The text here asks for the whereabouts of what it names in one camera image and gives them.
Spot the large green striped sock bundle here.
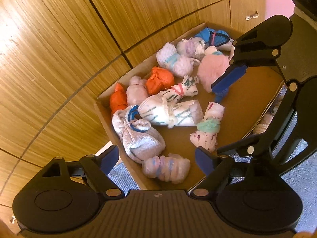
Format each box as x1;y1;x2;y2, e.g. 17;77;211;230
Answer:
137;97;204;129

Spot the white sock bundle blue trim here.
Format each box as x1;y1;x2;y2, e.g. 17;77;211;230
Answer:
111;105;166;164

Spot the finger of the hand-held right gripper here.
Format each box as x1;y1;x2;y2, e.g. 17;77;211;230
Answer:
217;79;300;158
211;23;280;96

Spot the white teal sock bundle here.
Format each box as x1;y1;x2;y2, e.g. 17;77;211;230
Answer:
204;46;224;57

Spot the white light blue sock bundle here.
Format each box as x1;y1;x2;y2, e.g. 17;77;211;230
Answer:
156;43;199;77

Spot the wooden wardrobe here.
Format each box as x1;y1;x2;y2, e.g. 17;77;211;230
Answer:
0;0;266;228

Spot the white lilac sock bundle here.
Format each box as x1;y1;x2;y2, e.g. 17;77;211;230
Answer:
176;37;206;59

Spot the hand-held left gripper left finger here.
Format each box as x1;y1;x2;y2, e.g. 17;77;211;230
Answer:
41;144;122;200

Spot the pastel tie-dye sock bundle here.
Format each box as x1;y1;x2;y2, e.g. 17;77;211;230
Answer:
142;154;191;184

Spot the small green striped sock bundle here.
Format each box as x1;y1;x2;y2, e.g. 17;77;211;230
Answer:
156;76;199;102

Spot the pale pink sock bundle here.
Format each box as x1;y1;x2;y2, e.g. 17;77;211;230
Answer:
126;76;149;106

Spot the orange sock bundle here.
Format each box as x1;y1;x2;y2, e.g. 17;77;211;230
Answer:
110;83;128;116
146;66;175;96

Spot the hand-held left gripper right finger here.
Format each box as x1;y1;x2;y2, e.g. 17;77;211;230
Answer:
187;147;280;201

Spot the cardboard box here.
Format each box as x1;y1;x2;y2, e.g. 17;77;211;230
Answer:
94;22;285;192

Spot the pink fluffy sock bundle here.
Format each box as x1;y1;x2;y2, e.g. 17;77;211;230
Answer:
197;55;232;103

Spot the white dotted bundle teal band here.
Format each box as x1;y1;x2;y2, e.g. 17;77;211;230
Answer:
190;102;225;153

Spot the blue towel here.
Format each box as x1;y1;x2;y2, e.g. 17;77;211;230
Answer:
106;87;317;233

